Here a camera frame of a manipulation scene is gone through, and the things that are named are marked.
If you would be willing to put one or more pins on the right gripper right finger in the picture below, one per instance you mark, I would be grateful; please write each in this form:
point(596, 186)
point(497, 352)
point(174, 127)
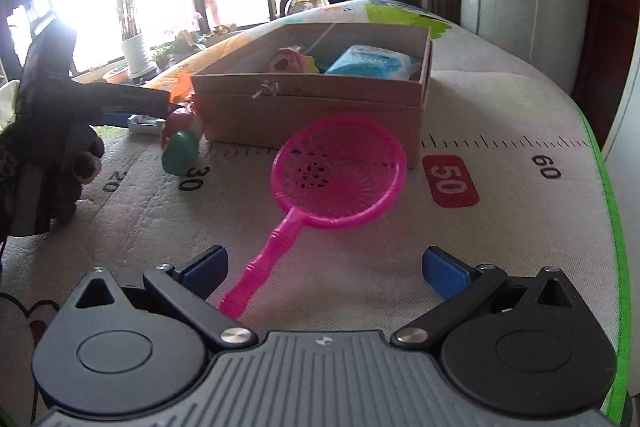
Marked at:
point(463, 290)

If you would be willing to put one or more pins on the small green potted plant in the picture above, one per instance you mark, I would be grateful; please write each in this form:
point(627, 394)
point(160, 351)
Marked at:
point(161, 55)

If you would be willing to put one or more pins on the pink cardboard box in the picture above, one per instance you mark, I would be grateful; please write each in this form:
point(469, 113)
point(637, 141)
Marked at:
point(242, 101)

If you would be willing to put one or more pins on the pink round toy in box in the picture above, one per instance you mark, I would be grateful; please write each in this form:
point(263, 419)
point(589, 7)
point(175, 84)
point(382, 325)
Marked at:
point(292, 59)

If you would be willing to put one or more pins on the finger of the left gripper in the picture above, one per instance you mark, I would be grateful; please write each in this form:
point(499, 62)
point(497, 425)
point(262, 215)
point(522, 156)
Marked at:
point(113, 104)

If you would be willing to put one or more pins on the orange plastic toy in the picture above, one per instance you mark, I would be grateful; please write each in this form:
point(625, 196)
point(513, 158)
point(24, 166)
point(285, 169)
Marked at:
point(182, 89)

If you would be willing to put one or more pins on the grey battery charger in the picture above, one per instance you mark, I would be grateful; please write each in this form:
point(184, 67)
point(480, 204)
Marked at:
point(143, 124)

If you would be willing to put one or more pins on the pink squishy animal toy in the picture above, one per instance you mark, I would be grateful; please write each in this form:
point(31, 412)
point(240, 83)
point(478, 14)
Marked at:
point(180, 140)

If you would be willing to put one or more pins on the blue tissue pack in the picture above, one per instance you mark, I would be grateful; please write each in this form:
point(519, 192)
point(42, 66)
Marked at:
point(373, 62)

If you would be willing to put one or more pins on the terracotta bowl planter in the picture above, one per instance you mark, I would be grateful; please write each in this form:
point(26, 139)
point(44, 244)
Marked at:
point(118, 74)

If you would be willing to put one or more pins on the pink flowering potted plant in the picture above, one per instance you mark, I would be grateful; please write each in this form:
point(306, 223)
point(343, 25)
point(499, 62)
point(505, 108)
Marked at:
point(185, 44)

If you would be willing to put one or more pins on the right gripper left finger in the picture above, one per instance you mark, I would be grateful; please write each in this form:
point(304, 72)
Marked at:
point(182, 293)

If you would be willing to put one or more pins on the pink plastic toy net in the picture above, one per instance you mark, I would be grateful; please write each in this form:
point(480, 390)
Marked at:
point(336, 173)

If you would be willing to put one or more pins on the dark gloved left hand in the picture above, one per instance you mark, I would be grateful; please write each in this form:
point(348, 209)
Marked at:
point(45, 163)

